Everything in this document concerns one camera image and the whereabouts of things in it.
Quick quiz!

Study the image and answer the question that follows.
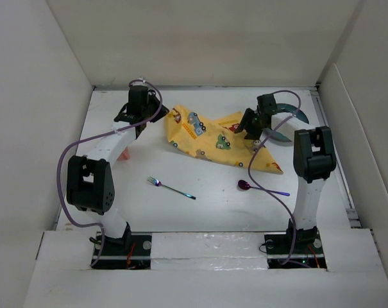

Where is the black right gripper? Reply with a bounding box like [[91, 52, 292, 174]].
[[234, 107, 266, 141]]

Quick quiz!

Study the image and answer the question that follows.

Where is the yellow cartoon print cloth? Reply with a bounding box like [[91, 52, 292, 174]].
[[164, 105, 283, 175]]

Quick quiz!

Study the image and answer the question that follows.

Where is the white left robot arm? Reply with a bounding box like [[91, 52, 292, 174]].
[[66, 80, 169, 255]]

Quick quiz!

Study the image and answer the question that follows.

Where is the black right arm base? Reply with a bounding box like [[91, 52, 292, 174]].
[[258, 221, 327, 269]]

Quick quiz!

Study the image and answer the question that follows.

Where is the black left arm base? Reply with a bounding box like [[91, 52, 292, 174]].
[[89, 225, 153, 270]]

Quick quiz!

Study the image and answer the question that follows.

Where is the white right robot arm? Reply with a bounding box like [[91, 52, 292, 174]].
[[235, 90, 336, 253]]

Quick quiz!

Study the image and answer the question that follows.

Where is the teal round plate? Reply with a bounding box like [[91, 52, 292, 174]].
[[263, 103, 309, 142]]

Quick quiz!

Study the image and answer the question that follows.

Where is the pink cup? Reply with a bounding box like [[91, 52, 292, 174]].
[[119, 148, 130, 160]]

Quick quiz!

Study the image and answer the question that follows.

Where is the purple iridescent spoon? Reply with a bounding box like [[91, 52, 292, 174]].
[[237, 180, 290, 196]]

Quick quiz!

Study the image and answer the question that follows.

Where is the iridescent fork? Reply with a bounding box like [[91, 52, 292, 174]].
[[147, 176, 196, 200]]

